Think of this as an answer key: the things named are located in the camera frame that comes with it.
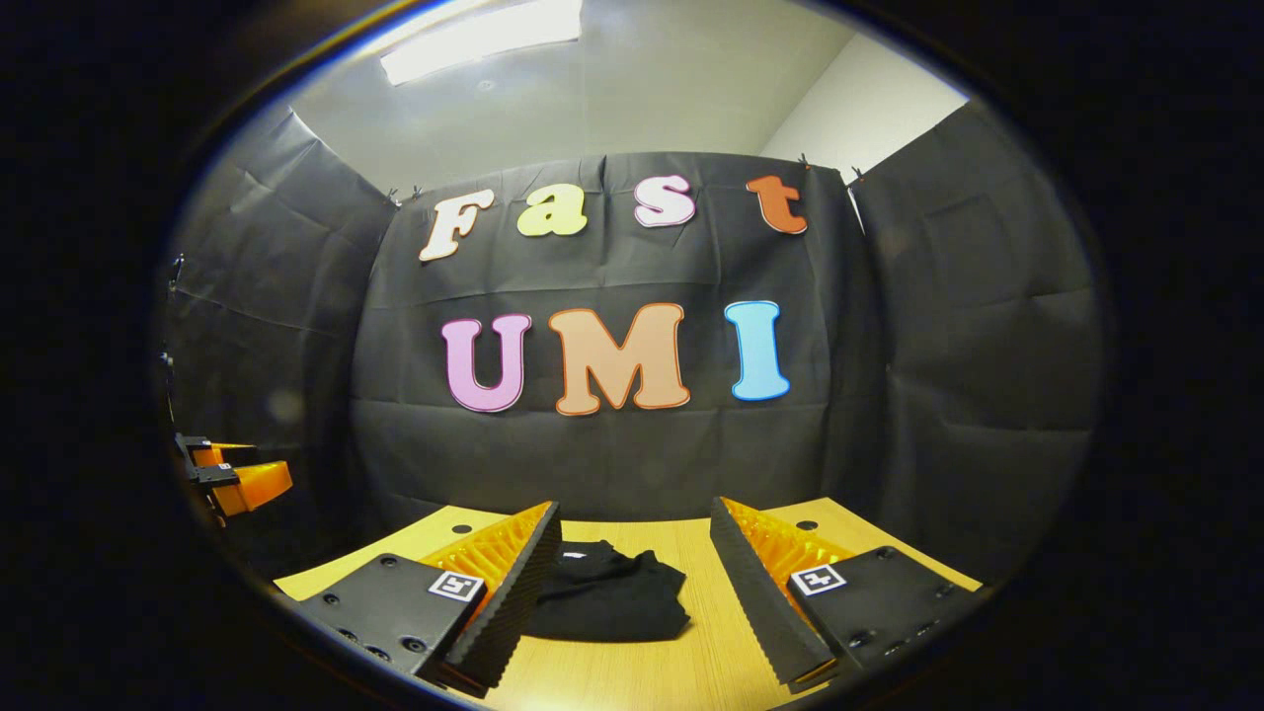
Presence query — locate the ceiling light panel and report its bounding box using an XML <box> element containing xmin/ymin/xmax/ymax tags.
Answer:
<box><xmin>380</xmin><ymin>0</ymin><xmax>584</xmax><ymax>87</ymax></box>

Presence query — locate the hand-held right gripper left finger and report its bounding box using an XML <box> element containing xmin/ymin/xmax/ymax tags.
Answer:
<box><xmin>294</xmin><ymin>501</ymin><xmax>564</xmax><ymax>698</ymax></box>

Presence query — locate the black buttoned cardigan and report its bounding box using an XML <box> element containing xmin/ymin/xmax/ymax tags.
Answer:
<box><xmin>523</xmin><ymin>538</ymin><xmax>692</xmax><ymax>644</ymax></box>

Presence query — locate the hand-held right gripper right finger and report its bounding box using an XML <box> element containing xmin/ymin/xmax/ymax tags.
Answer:
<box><xmin>709</xmin><ymin>496</ymin><xmax>986</xmax><ymax>690</ymax></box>

